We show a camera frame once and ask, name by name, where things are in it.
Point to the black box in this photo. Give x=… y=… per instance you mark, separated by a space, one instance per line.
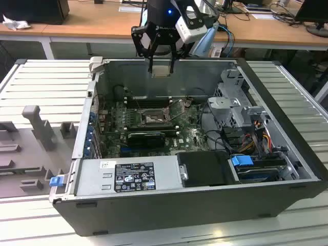
x=36 y=11

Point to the green RAM stick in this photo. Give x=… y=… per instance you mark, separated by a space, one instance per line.
x=169 y=132

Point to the crumpled white paper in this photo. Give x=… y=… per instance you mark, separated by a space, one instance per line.
x=15 y=23

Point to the CPU socket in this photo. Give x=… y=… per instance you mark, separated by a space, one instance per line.
x=151 y=118

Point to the grey metal drive cage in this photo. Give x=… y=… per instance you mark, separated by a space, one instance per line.
x=230 y=107

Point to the blue plastic latch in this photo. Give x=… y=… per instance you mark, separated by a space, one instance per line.
x=56 y=181

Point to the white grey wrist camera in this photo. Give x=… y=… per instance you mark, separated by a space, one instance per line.
x=192 y=28

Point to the black open PC case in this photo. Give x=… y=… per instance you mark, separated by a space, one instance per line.
x=179 y=212

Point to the grey power supply unit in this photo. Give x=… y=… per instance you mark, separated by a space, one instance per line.
x=89 y=176

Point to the blue expansion slot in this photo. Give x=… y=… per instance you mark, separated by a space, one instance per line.
x=124 y=150

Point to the hard disk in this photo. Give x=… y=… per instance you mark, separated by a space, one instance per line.
x=258 y=175

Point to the grey parts rack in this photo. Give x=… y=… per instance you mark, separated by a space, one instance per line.
x=28 y=153

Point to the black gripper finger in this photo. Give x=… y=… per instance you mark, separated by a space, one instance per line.
x=137 y=43
x=172 y=64

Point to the green motherboard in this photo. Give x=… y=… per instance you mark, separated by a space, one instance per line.
x=184 y=138

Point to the black graphics card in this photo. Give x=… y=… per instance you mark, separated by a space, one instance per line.
x=146 y=140

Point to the black monitor with stand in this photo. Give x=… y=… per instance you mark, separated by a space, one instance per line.
x=311 y=10

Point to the blue disk carrier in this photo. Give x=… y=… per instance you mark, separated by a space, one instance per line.
x=241 y=162

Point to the wooden desk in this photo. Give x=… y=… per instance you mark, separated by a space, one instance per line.
x=269 y=30
x=77 y=23

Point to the black plastic shroud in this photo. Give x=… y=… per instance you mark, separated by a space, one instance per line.
x=202 y=169

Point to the silver CPU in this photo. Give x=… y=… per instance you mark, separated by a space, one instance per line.
x=161 y=71

